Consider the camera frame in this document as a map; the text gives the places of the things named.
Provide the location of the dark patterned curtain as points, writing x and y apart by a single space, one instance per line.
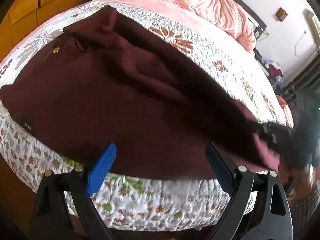
307 80

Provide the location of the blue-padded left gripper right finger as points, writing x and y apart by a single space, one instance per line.
258 207

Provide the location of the cluttered side table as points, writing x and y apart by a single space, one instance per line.
272 71

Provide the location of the brown wall switch box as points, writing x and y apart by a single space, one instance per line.
281 14

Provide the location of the white floral quilt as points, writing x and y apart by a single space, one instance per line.
129 203

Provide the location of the wall air conditioner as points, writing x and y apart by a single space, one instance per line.
314 22

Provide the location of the maroon pants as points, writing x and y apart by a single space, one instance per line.
108 79

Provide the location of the person's right hand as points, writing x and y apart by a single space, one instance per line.
297 183

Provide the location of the pink bed sheet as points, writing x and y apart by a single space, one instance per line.
140 2

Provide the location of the yellow padded headboard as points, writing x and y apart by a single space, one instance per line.
21 17

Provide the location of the pink crumpled blanket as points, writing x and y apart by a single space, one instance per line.
227 15

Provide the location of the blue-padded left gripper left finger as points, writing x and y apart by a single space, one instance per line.
51 218

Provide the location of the orange red pillow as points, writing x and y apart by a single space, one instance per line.
287 111

